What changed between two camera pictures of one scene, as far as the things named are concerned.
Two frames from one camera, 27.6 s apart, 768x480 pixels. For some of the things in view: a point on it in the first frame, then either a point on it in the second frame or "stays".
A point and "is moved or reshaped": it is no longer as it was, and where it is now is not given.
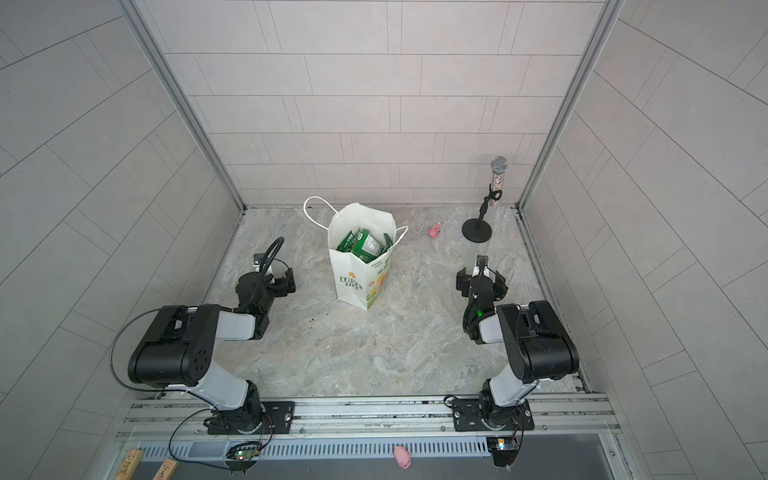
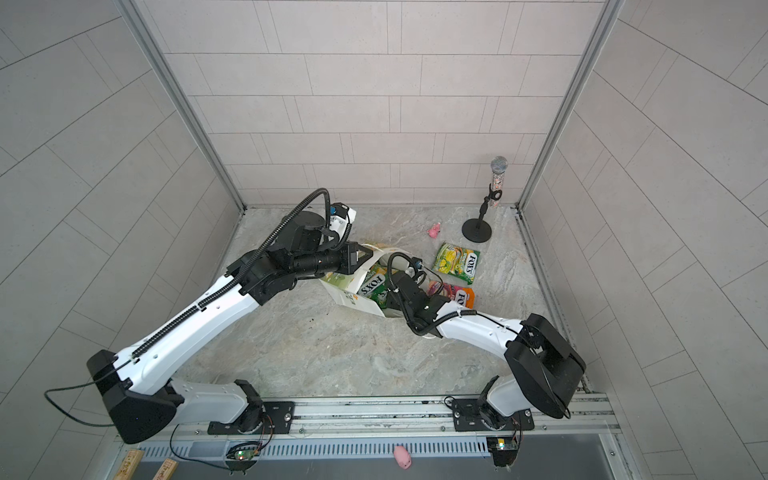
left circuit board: x=242 y=456 stays
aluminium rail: x=567 y=414 stays
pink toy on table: x=434 y=230 stays
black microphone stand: x=477 y=230 stays
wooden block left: x=130 y=466 stays
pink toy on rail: x=402 y=457 stays
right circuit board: x=504 y=450 stays
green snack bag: x=363 y=247 → x=375 y=283
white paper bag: x=361 y=242 is moved or reshaped
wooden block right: x=167 y=470 stays
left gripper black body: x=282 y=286 → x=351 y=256
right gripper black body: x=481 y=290 → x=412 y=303
